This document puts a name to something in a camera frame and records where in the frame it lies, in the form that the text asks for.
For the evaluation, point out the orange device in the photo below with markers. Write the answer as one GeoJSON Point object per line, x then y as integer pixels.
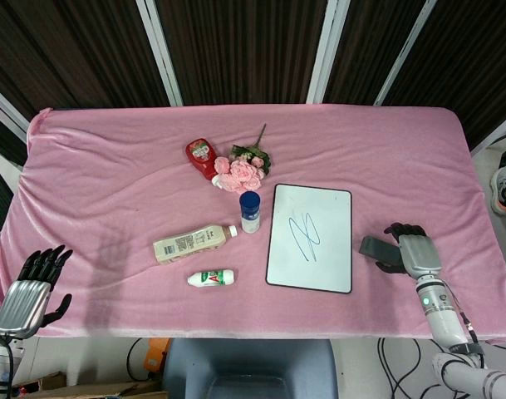
{"type": "Point", "coordinates": [156, 355]}

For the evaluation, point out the red ketchup bottle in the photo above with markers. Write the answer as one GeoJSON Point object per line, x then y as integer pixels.
{"type": "Point", "coordinates": [201, 159]}

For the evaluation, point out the white orange sneaker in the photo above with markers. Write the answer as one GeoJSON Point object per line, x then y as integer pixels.
{"type": "Point", "coordinates": [502, 189]}

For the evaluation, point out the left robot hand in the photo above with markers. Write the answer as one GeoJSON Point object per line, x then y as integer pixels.
{"type": "Point", "coordinates": [23, 296]}

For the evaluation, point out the white whiteboard black frame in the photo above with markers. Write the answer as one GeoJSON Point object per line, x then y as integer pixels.
{"type": "Point", "coordinates": [310, 237]}

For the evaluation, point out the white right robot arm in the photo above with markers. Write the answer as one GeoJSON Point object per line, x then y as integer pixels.
{"type": "Point", "coordinates": [452, 332]}

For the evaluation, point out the blue capped white jar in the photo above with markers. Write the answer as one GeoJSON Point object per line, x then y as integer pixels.
{"type": "Point", "coordinates": [250, 212]}

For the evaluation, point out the grey blue chair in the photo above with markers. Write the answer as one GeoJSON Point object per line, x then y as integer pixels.
{"type": "Point", "coordinates": [248, 369]}

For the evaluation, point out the pink artificial flower bouquet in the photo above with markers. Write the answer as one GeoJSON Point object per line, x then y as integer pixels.
{"type": "Point", "coordinates": [245, 169]}

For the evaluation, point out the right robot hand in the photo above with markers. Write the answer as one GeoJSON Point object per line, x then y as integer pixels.
{"type": "Point", "coordinates": [416, 253]}

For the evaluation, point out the beige milk tea bottle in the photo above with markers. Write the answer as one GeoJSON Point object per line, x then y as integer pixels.
{"type": "Point", "coordinates": [190, 244]}

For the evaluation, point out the grey whiteboard eraser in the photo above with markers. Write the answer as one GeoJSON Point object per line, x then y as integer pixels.
{"type": "Point", "coordinates": [377, 250]}

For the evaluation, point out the small green white bottle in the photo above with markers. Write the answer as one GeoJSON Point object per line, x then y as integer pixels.
{"type": "Point", "coordinates": [211, 277]}

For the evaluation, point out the brown cardboard box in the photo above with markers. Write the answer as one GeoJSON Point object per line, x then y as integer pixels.
{"type": "Point", "coordinates": [74, 388]}

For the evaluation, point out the pink velvet tablecloth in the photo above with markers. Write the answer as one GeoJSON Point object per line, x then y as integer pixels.
{"type": "Point", "coordinates": [252, 220]}

